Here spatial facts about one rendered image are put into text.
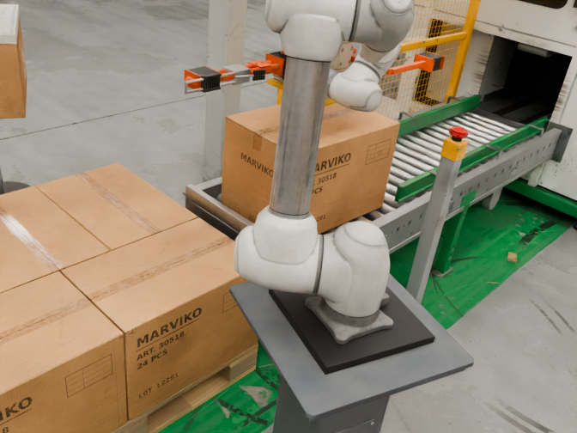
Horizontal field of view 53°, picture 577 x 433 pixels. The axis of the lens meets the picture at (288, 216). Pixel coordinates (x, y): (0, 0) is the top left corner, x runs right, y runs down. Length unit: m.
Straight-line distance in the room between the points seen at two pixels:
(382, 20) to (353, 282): 0.61
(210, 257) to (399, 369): 0.91
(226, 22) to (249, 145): 1.11
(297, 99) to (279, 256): 0.38
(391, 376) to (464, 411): 1.09
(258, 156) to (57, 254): 0.80
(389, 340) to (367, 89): 0.75
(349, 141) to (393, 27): 0.99
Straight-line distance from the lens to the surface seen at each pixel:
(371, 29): 1.32
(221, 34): 3.24
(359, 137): 2.28
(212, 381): 2.43
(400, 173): 3.00
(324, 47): 1.31
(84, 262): 2.17
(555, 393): 2.84
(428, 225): 2.41
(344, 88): 1.85
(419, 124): 3.56
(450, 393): 2.63
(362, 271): 1.43
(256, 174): 2.23
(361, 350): 1.52
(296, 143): 1.36
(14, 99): 3.12
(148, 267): 2.12
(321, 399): 1.42
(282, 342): 1.54
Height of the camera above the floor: 1.79
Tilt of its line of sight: 31 degrees down
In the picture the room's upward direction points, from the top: 7 degrees clockwise
